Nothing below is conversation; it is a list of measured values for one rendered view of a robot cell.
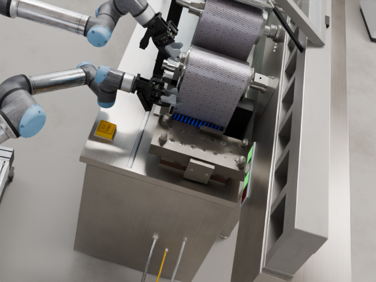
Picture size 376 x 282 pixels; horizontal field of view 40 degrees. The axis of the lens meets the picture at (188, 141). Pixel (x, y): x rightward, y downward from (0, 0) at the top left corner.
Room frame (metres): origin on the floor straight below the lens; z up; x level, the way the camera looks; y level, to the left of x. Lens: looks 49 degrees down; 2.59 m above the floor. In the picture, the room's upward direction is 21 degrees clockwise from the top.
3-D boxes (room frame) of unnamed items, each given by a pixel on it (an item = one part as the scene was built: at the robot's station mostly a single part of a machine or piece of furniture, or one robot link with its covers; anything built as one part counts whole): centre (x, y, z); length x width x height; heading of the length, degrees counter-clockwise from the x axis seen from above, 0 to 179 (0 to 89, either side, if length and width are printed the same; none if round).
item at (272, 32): (1.82, -0.15, 1.34); 0.07 x 0.07 x 0.07; 5
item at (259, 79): (1.57, -0.18, 1.28); 0.06 x 0.05 x 0.02; 95
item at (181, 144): (1.38, -0.06, 1.00); 0.40 x 0.16 x 0.06; 95
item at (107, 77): (1.46, 0.38, 1.11); 0.11 x 0.08 x 0.09; 95
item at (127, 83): (1.47, 0.30, 1.11); 0.08 x 0.05 x 0.08; 5
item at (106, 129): (1.37, 0.33, 0.91); 0.07 x 0.07 x 0.02; 5
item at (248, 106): (1.60, -0.04, 1.00); 0.33 x 0.07 x 0.20; 95
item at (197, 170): (1.29, -0.08, 0.97); 0.10 x 0.03 x 0.11; 95
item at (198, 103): (1.50, -0.01, 1.11); 0.23 x 0.01 x 0.18; 95
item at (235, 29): (1.69, 0.00, 1.16); 0.39 x 0.23 x 0.51; 5
